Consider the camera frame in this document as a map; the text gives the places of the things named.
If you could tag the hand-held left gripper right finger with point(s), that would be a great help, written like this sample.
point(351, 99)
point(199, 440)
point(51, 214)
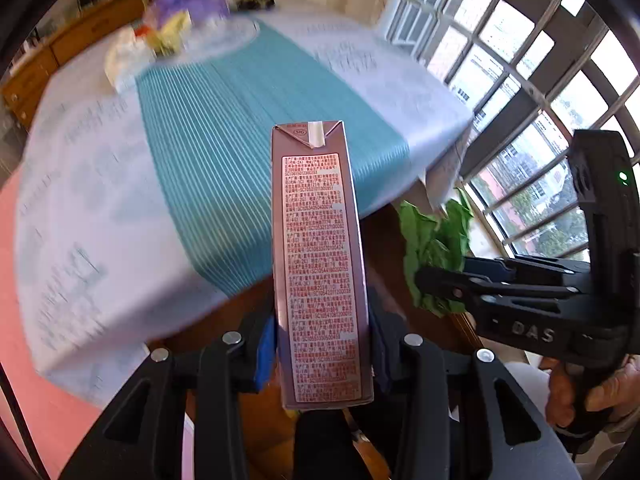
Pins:
point(382, 365)

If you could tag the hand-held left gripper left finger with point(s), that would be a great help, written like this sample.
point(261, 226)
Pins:
point(265, 360)

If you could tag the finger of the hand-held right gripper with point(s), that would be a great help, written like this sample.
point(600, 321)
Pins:
point(525, 263)
point(475, 285)

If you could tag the pink drink carton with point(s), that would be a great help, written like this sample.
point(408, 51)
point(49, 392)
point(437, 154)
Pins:
point(320, 260)

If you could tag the person's right hand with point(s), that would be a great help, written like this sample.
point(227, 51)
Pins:
point(620, 385)

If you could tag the tree print tablecloth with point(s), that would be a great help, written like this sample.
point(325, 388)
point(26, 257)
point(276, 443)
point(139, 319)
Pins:
point(100, 185)

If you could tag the clear plastic cup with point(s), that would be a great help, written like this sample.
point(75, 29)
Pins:
point(220, 35)

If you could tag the white crumpled paper bag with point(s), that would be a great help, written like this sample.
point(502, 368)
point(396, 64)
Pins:
point(125, 57)

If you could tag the yellow packet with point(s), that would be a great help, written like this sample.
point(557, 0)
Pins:
point(172, 27)

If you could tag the red snack packet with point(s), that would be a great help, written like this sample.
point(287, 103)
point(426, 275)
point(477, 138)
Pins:
point(144, 31)

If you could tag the wooden desk with drawers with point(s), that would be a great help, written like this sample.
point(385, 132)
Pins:
point(85, 35)

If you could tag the dark window frame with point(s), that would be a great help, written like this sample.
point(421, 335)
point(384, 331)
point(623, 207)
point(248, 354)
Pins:
point(530, 95)

